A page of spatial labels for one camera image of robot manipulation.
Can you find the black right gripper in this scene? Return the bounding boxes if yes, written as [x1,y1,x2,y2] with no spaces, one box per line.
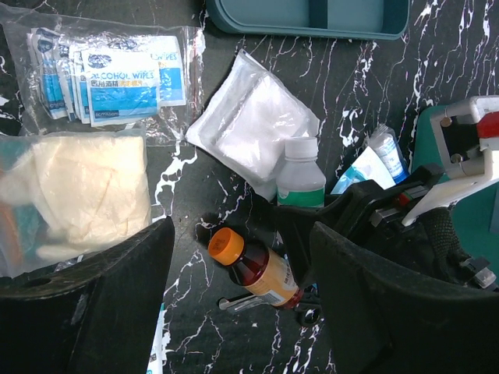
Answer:
[274,164,498,291]

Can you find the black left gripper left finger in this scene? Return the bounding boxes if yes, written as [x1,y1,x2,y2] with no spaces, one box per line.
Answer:
[1,217,175,373]

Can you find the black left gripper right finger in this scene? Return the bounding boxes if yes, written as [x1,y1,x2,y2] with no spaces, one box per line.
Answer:
[310,222,498,373]

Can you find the light blue cotton swab packet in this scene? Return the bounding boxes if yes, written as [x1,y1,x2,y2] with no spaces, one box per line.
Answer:
[331,146,395,195]

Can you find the white bottle green label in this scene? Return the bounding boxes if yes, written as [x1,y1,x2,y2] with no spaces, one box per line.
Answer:
[276,137,327,208]

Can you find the teal medicine kit box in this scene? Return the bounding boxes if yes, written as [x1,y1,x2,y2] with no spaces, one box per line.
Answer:
[403,104,498,263]

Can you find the amber bottle orange cap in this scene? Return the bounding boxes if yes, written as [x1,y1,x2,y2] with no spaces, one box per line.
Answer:
[208,228,303,309]

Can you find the white gauze pad packet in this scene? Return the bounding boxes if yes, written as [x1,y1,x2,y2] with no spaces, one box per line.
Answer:
[186,50,320,201]

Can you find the teal white sachet packet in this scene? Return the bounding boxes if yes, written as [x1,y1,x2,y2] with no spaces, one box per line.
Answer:
[146,303,165,374]

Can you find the blue white bandage roll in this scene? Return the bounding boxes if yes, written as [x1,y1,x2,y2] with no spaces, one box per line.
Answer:
[366,124,409,184]

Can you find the cream gloves plastic bag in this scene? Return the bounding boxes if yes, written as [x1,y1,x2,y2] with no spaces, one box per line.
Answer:
[1,129,151,278]

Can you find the dark teal divided tray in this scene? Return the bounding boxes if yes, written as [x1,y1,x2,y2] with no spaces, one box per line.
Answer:
[206,0,411,41]

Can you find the alcohol wipes plastic bag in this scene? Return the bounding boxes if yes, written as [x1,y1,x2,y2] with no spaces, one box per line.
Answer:
[1,5,206,146]

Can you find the black handled scissors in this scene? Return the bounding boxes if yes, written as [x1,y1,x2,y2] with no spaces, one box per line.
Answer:
[218,283,324,326]

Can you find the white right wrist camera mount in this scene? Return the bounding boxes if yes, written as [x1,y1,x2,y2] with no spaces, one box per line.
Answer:
[402,95,498,226]

